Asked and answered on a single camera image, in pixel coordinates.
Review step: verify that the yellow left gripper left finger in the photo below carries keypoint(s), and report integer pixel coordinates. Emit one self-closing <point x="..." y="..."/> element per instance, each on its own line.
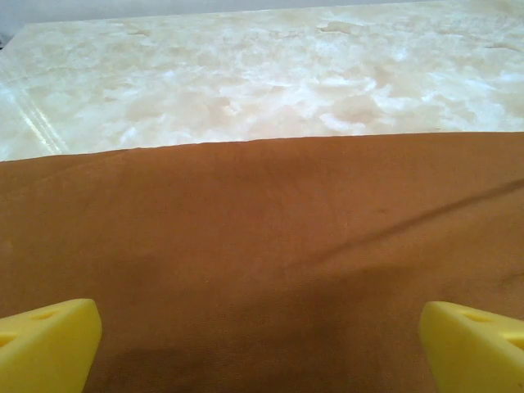
<point x="45" y="352"/>

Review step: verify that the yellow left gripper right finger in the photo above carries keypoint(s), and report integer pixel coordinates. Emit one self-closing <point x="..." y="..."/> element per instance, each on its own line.
<point x="479" y="356"/>

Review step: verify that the brown long pants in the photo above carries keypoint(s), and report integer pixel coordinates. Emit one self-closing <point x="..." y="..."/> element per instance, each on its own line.
<point x="262" y="225"/>

